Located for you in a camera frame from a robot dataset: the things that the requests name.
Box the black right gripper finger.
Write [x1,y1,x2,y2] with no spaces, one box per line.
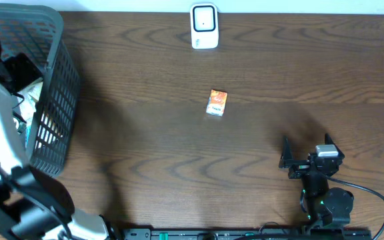
[324,133,335,145]
[279,137,293,169]

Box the orange snack packet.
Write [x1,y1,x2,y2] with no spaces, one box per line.
[206,89,228,117]

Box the large white snack bag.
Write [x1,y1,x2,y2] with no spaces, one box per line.
[18,80,43,145]

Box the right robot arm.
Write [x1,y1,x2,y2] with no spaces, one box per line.
[279,134,354,234]

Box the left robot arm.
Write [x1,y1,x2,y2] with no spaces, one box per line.
[0,42,119,239]

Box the grey plastic basket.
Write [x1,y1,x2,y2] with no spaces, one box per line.
[0,3,81,176]

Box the black right camera cable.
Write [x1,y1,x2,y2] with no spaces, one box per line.
[325,175,384,240]

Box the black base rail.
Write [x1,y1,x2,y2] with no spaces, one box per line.
[114,227,371,240]

